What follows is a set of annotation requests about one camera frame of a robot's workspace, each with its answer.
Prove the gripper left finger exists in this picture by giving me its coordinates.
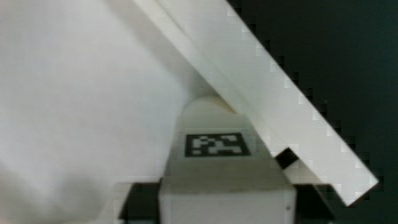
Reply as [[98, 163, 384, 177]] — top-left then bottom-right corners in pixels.
[[94, 181, 163, 224]]

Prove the white L-shaped obstacle fence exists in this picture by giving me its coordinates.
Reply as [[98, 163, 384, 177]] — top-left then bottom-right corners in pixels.
[[158, 0, 380, 207]]

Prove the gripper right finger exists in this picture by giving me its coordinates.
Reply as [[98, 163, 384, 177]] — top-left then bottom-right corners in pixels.
[[293, 184, 345, 224]]

